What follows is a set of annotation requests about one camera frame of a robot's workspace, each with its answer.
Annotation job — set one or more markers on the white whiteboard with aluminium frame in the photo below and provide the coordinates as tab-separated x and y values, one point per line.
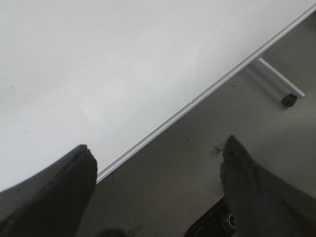
113	74

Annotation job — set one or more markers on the black caster wheel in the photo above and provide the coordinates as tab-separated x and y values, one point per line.
289	100

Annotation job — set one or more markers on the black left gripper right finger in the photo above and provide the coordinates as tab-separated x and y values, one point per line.
262	204

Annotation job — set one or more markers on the yellow tape scrap on floor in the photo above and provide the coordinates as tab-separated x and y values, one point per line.
217	150

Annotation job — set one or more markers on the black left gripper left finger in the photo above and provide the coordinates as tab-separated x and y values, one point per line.
52	202

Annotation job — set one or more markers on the black device on floor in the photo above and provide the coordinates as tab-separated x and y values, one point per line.
218	221

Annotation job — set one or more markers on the grey whiteboard stand leg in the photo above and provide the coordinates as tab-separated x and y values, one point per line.
281	78

